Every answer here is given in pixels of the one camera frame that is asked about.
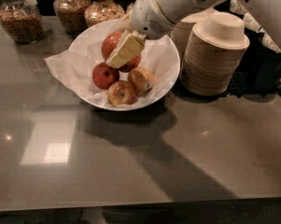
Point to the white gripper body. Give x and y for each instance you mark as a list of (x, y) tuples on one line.
[(147, 16)]

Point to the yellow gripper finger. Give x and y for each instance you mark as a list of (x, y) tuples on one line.
[(125, 27), (129, 46)]

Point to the red apple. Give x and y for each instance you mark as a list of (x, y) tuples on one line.
[(103, 76), (134, 62), (110, 43)]

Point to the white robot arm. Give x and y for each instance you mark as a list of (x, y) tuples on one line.
[(266, 12)]

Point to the large white bowl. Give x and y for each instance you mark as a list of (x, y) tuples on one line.
[(165, 66)]

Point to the yellow apple with sticker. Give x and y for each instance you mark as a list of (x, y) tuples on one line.
[(142, 80)]

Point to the yellow-red apple bottom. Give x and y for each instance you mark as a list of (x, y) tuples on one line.
[(121, 93)]

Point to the glass jar with light cereal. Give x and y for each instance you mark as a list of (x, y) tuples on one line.
[(102, 10)]

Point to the white paper liner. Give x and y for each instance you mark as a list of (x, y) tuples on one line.
[(71, 66)]

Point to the rear stack paper bowls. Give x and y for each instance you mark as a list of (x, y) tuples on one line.
[(181, 33)]

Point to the stack paper bowls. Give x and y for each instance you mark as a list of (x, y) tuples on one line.
[(181, 33), (215, 48)]

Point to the front stack paper bowls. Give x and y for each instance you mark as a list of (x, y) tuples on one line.
[(215, 48)]

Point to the glass jar far left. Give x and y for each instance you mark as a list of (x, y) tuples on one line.
[(21, 21)]

